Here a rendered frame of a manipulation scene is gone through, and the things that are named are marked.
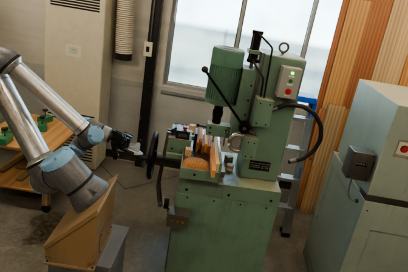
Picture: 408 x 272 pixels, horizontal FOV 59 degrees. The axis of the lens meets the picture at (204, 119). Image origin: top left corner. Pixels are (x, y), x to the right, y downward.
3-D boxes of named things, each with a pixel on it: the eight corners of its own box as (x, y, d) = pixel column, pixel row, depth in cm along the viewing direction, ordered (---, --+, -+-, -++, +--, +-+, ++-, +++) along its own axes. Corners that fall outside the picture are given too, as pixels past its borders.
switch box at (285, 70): (274, 93, 191) (281, 64, 186) (292, 96, 192) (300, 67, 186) (276, 97, 185) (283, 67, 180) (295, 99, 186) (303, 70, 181)
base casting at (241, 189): (181, 157, 240) (183, 145, 237) (265, 169, 244) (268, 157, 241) (176, 193, 198) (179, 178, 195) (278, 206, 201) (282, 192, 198)
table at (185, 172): (170, 132, 245) (172, 124, 243) (215, 138, 246) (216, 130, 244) (161, 175, 188) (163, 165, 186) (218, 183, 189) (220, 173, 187)
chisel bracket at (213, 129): (204, 132, 214) (207, 119, 211) (227, 136, 215) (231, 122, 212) (204, 137, 207) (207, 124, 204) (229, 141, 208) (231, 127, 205)
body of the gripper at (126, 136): (131, 141, 197) (111, 131, 195) (125, 153, 199) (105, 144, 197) (133, 135, 204) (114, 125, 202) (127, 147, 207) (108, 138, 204)
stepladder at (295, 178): (256, 223, 308) (286, 88, 281) (286, 228, 308) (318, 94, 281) (259, 234, 292) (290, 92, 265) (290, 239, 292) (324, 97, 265)
